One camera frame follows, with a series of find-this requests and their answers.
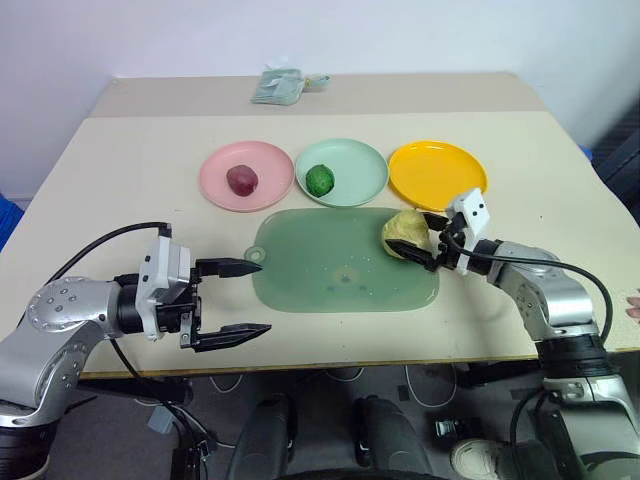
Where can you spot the green lime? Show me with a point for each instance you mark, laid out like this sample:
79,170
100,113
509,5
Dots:
320,180

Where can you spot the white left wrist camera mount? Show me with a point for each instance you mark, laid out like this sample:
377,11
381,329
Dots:
162,265

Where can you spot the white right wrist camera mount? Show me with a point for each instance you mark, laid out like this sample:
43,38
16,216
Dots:
472,207

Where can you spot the black small device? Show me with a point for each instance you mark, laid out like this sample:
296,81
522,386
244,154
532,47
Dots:
452,430

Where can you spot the crumpled green cloth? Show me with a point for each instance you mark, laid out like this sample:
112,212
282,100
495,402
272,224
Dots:
276,86

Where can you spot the small yellow-green tied bag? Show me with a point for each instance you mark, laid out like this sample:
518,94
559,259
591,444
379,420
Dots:
316,81

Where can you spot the translucent green cutting mat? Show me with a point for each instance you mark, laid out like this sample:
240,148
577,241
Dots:
320,260

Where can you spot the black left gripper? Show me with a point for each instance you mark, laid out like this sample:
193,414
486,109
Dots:
175,315

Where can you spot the yellow round plate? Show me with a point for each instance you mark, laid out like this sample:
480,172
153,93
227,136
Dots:
435,172

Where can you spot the pink patterned object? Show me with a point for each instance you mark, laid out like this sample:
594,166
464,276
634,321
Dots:
635,305

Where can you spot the white sneaker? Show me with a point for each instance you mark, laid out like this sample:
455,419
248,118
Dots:
475,457

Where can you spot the pink round plate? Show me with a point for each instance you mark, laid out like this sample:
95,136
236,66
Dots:
265,167

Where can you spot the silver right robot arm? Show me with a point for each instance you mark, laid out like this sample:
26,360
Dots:
565,305

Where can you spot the yellow lumpy fruit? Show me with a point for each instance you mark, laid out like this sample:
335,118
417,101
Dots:
406,227

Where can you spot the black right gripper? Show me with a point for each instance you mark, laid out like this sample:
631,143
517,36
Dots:
450,250

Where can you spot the blue ribbed crate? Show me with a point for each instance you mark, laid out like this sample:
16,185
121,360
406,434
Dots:
9,217

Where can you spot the light green round plate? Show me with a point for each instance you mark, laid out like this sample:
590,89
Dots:
357,172

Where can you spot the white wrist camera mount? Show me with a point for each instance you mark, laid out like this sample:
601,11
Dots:
162,265
472,207

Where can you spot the grey small box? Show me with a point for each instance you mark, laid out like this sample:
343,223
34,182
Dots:
161,420

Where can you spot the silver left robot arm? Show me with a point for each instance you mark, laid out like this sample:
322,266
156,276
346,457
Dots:
50,340

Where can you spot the dark red plum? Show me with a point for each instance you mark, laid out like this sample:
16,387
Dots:
242,180

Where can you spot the dark rounded shape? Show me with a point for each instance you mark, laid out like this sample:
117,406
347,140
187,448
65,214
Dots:
262,440
385,440

